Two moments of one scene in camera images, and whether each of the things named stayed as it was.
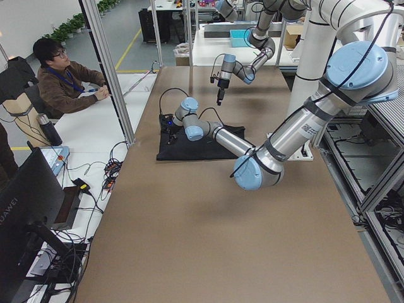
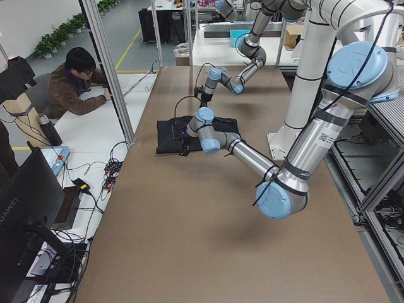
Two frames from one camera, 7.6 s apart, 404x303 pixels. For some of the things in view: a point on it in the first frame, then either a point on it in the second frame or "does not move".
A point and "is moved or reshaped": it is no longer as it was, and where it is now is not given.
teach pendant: x=56 y=157 does not move
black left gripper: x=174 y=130 to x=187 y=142
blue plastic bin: x=237 y=38 does not move
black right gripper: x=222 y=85 to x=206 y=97
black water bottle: x=50 y=131 does not move
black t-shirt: x=173 y=143 is moved or reshaped
